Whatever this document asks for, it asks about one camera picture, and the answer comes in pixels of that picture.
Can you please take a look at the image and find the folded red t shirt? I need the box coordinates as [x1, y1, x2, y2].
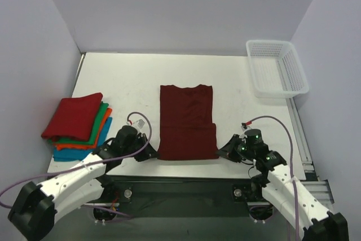
[41, 93, 103, 141]

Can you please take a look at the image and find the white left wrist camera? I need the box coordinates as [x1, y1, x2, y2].
[127, 119, 146, 133]

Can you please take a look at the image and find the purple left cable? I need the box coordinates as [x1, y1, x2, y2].
[0, 111, 155, 211]

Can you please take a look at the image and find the folded blue t shirt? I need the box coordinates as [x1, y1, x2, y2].
[53, 117, 113, 162]

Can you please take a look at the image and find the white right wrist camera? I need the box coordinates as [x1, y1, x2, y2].
[241, 122, 253, 132]

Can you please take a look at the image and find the folded green t shirt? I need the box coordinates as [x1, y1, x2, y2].
[47, 102, 109, 144]

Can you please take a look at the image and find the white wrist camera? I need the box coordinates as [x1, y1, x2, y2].
[127, 119, 146, 133]
[241, 122, 253, 132]

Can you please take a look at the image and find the folded orange t shirt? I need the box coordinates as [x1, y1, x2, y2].
[55, 108, 112, 151]

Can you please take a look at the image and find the white plastic basket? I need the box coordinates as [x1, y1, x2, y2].
[246, 40, 309, 99]

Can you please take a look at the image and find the dark red t shirt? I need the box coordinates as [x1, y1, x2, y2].
[158, 85, 218, 161]

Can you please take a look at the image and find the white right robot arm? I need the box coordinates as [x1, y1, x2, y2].
[217, 129, 349, 240]

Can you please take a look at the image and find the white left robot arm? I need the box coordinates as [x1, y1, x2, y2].
[8, 120, 149, 240]

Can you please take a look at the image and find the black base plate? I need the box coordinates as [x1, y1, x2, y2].
[94, 176, 275, 220]

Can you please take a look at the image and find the purple cable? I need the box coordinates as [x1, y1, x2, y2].
[248, 115, 301, 241]
[0, 111, 155, 211]

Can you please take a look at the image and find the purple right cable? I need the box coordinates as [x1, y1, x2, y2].
[248, 115, 301, 241]

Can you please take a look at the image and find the aluminium rail frame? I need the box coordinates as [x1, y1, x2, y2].
[286, 98, 334, 209]

